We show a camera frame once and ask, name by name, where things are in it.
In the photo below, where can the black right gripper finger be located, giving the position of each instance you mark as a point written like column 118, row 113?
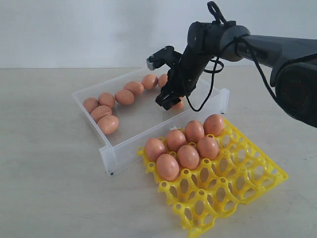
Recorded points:
column 159, row 98
column 170, row 101

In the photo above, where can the yellow plastic egg tray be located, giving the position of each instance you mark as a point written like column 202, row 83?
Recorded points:
column 240, row 174

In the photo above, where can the clear plastic bin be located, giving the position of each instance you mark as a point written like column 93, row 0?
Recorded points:
column 145, row 119

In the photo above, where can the brown egg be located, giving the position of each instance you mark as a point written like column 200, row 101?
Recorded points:
column 150, row 81
column 208, row 148
column 90, row 104
column 162, row 80
column 124, row 97
column 194, row 131
column 100, row 112
column 106, row 99
column 154, row 148
column 134, row 87
column 214, row 124
column 167, row 167
column 108, row 124
column 179, row 105
column 188, row 157
column 175, row 139

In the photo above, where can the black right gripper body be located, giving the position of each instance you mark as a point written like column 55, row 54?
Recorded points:
column 183, row 77

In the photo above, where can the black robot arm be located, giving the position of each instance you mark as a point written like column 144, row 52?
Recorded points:
column 293, row 63

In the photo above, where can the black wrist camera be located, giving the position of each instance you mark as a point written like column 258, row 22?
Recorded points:
column 167, row 55

